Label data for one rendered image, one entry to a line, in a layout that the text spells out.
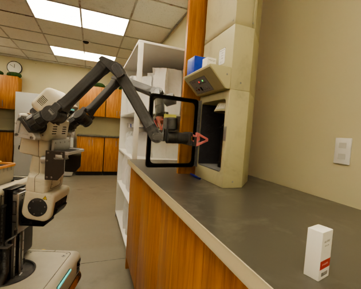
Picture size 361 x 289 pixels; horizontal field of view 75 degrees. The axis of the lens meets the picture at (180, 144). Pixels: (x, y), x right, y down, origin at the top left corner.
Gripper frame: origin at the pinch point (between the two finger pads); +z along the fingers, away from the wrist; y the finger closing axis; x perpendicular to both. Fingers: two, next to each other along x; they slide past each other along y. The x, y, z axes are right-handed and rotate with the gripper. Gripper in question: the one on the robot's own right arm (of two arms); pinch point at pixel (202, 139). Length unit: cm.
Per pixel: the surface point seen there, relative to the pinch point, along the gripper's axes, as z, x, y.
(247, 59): 13.8, -39.7, -14.6
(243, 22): 10, -56, -14
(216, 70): -2.4, -32.1, -14.6
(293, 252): -11, 22, -72
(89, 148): -56, 51, 486
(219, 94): 5.3, -23.1, -4.8
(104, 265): -39, 116, 93
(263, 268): -22, 22, -76
